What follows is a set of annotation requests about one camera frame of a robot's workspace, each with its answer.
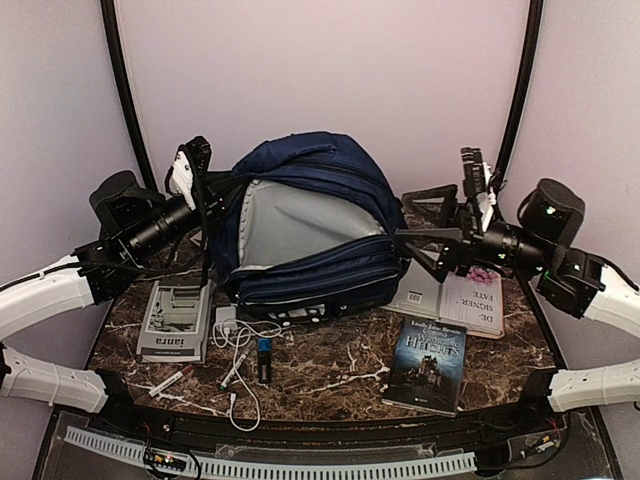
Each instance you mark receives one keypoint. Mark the grey ianra booklet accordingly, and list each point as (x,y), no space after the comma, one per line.
(176,323)

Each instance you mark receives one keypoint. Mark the red capped white marker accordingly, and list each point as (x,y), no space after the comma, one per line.
(170,381)

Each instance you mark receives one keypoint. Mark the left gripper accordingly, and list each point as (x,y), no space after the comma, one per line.
(210,205)

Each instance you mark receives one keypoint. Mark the navy blue student backpack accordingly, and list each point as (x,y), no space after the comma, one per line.
(309,237)

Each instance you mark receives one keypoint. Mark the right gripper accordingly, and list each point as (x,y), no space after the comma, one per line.
(471,234)

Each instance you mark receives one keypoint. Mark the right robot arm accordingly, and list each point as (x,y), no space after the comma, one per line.
(580,284)

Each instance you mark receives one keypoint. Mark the Wuthering Heights dark book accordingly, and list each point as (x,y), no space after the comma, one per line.
(427,367)

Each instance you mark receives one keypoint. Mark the grey hardcover book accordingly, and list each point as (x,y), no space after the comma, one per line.
(418,294)

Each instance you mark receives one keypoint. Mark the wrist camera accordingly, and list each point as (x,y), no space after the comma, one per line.
(477,186)
(191,163)

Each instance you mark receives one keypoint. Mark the green capped white marker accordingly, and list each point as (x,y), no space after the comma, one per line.
(233,371)

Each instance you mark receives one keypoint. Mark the left black frame post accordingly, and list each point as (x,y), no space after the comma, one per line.
(124,91)

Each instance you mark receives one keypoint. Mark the white charger with cable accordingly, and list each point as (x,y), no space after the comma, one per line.
(229,331)

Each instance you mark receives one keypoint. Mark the right black frame post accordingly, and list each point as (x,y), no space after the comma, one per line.
(521,87)

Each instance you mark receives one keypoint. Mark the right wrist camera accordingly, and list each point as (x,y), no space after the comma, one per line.
(477,186)

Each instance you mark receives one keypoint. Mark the pink flowered white book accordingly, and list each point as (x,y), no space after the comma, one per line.
(474,302)

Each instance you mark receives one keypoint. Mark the grey slotted cable duct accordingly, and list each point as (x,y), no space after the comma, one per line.
(239,463)

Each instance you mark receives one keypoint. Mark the black frame post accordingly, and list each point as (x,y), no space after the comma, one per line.
(521,87)
(124,91)

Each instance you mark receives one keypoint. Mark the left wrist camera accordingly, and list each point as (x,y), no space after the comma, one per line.
(191,163)

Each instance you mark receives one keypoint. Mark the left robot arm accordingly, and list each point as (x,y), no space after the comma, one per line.
(137,224)

